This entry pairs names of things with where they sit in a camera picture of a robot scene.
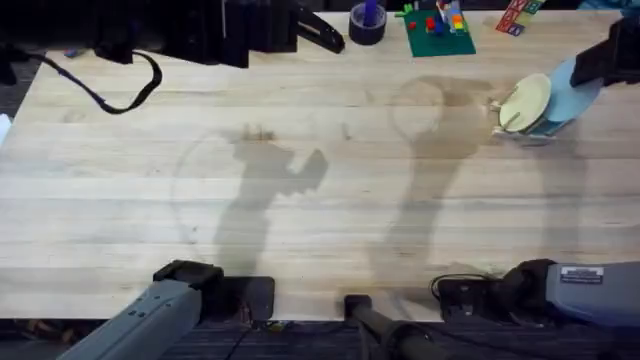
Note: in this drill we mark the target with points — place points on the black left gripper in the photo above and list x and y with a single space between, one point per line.
260 30

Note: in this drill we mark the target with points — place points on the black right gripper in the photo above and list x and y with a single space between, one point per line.
625 50

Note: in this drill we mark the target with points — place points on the light blue plate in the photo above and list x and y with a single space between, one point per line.
565 102

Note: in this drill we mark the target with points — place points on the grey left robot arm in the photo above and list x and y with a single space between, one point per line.
150 320

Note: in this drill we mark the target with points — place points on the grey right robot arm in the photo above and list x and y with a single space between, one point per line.
590 300

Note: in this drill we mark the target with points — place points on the small wooden peg rack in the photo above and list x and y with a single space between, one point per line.
525 136

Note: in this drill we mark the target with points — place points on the dark tape roll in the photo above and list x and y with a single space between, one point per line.
367 34

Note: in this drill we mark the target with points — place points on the purple cylinder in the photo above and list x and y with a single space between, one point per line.
370 12

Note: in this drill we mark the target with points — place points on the teal cloth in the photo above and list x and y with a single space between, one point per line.
610 5

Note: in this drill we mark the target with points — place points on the cream plate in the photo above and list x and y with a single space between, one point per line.
525 102

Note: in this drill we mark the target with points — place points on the colourful block box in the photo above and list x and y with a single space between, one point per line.
517 17

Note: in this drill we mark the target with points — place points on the green board with toy blocks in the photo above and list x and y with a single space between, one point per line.
440 40

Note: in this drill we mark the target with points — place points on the black camera pole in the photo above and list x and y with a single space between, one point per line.
385 327

